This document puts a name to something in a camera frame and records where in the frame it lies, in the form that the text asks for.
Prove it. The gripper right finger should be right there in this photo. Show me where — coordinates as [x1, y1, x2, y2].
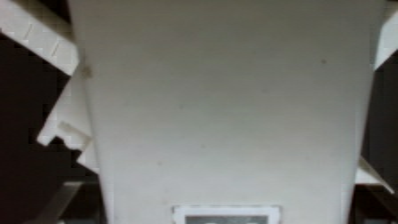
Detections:
[348, 185, 398, 224]

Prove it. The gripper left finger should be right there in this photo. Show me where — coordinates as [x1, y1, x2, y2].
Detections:
[34, 182, 101, 224]

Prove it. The white cabinet body box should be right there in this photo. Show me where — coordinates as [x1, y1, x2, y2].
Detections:
[34, 0, 398, 194]

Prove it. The white cabinet top block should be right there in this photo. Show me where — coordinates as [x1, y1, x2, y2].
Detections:
[70, 0, 386, 224]

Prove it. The white U-shaped frame fence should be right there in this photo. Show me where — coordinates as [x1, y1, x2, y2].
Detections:
[0, 0, 80, 75]

